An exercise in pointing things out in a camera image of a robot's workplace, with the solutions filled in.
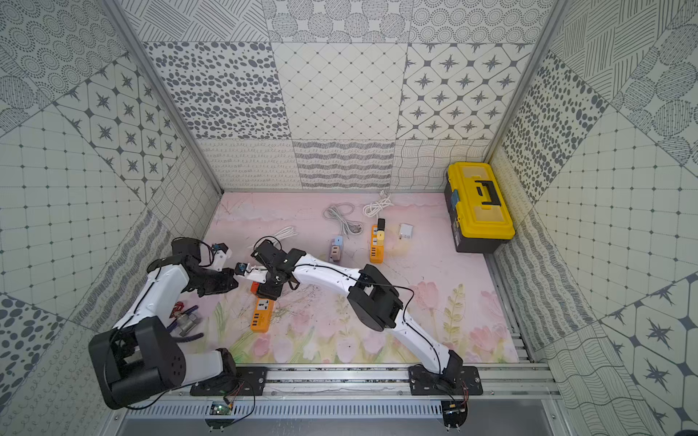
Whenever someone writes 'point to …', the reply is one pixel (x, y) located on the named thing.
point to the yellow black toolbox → (479, 215)
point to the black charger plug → (381, 224)
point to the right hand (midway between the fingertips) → (270, 282)
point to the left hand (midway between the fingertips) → (230, 282)
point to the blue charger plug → (338, 241)
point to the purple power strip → (335, 252)
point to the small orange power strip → (376, 252)
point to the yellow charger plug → (380, 238)
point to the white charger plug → (406, 231)
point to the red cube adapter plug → (254, 287)
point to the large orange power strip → (261, 319)
